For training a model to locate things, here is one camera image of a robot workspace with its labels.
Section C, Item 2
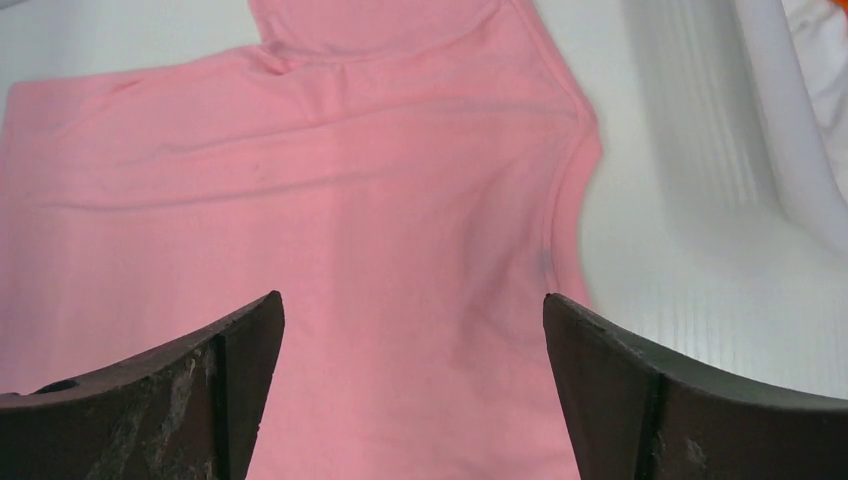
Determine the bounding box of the pink t-shirt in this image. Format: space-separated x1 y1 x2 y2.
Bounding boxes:
1 1 601 479

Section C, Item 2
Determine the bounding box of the white plastic basket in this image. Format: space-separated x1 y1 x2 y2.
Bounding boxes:
732 1 847 257

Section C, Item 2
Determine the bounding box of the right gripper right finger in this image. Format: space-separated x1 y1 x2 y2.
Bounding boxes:
543 294 847 480

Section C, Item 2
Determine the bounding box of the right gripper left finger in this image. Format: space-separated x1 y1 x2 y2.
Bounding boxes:
1 291 285 479

